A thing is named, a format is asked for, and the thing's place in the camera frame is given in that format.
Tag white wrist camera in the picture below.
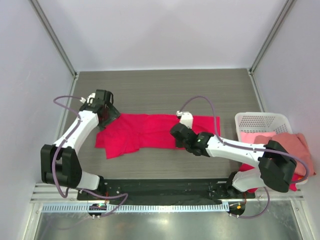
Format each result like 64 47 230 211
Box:
79 92 96 105
176 110 194 129

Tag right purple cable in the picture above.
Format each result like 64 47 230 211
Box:
177 96 310 220

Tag magenta t shirt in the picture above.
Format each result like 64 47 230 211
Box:
238 163 302 195
94 112 221 160

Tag white slotted cable duct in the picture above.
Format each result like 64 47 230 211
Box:
42 202 229 214

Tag right aluminium frame post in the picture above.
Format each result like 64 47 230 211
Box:
248 0 296 76

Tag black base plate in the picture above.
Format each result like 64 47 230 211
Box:
77 178 256 205

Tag salmon pink t shirt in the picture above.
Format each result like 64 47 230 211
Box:
240 131 316 176

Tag white plastic laundry basket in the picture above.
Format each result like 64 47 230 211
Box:
234 111 308 186

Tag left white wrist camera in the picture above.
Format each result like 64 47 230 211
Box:
79 92 96 105

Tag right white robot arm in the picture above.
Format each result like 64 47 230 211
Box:
170 123 297 198

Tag aluminium frame post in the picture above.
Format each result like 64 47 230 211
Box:
29 0 77 79
248 0 296 76

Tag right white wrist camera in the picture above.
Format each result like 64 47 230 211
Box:
176 110 194 129

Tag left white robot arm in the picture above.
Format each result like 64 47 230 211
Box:
40 89 120 200

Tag left aluminium frame post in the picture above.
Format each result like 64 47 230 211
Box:
29 0 77 79

